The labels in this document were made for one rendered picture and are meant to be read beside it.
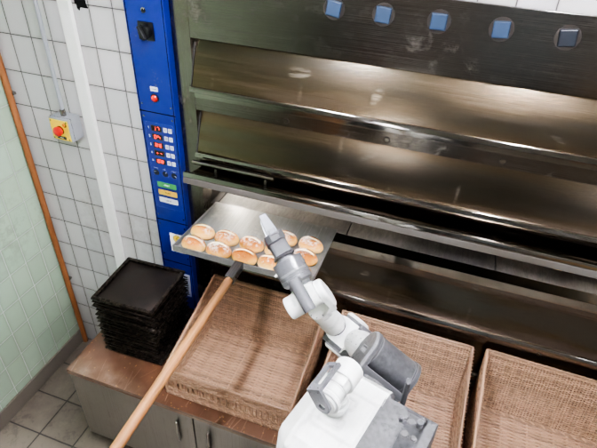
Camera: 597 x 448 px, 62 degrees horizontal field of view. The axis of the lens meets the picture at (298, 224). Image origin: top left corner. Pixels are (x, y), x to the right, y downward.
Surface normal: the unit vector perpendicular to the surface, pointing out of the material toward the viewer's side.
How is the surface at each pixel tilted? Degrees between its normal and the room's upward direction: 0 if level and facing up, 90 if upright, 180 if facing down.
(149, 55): 90
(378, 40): 90
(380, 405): 0
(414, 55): 90
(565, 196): 70
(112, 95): 90
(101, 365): 0
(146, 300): 0
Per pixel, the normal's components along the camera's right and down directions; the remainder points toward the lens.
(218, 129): -0.29, 0.23
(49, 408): 0.04, -0.81
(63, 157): -0.33, 0.54
